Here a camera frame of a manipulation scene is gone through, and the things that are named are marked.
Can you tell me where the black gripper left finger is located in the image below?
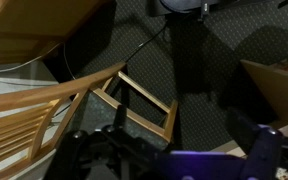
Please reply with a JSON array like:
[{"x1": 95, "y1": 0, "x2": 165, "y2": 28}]
[{"x1": 44, "y1": 125, "x2": 167, "y2": 180}]

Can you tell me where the wooden chair with grey cushion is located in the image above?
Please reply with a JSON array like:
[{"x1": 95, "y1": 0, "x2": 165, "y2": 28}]
[{"x1": 0, "y1": 61, "x2": 179, "y2": 180}]

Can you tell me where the black foam floor mat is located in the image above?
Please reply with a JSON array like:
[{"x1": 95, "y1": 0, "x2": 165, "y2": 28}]
[{"x1": 43, "y1": 0, "x2": 288, "y2": 158}]

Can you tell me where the thin white cable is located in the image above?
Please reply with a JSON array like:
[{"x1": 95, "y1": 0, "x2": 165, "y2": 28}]
[{"x1": 0, "y1": 41, "x2": 63, "y2": 74}]

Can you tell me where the brown cardboard box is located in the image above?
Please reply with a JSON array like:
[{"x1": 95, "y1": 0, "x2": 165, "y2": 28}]
[{"x1": 213, "y1": 59, "x2": 288, "y2": 158}]

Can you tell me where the aluminium robot base mount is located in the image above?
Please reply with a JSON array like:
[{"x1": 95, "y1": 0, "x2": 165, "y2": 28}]
[{"x1": 155, "y1": 150, "x2": 250, "y2": 180}]

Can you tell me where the thin black cable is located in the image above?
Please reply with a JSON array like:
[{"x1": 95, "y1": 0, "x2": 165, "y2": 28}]
[{"x1": 123, "y1": 21, "x2": 168, "y2": 64}]

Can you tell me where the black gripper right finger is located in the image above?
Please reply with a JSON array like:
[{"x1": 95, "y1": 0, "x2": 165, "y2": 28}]
[{"x1": 225, "y1": 109, "x2": 284, "y2": 180}]

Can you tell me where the thin grey cable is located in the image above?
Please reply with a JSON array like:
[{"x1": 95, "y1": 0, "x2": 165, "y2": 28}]
[{"x1": 63, "y1": 42, "x2": 78, "y2": 80}]

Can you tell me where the granite-topped kitchen counter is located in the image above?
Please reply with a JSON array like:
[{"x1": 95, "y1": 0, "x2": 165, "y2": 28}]
[{"x1": 0, "y1": 0, "x2": 113, "y2": 66}]

